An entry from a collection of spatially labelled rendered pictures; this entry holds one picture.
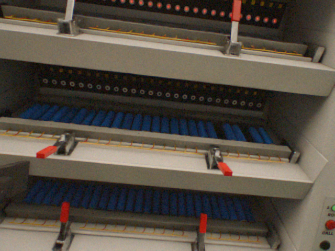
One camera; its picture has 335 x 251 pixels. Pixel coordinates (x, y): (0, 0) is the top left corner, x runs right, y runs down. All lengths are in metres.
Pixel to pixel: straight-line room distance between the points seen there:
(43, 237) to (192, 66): 0.43
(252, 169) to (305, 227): 0.15
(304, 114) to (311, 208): 0.18
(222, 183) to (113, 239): 0.25
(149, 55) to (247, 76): 0.16
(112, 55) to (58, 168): 0.21
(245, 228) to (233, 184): 0.15
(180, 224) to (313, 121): 0.33
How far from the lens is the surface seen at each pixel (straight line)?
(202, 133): 0.44
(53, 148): 0.35
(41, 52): 0.40
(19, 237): 0.54
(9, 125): 0.48
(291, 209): 0.52
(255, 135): 0.49
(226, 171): 0.32
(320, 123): 0.46
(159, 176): 0.37
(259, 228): 0.55
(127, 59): 0.35
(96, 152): 0.39
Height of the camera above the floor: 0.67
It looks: 9 degrees down
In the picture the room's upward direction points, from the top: 7 degrees clockwise
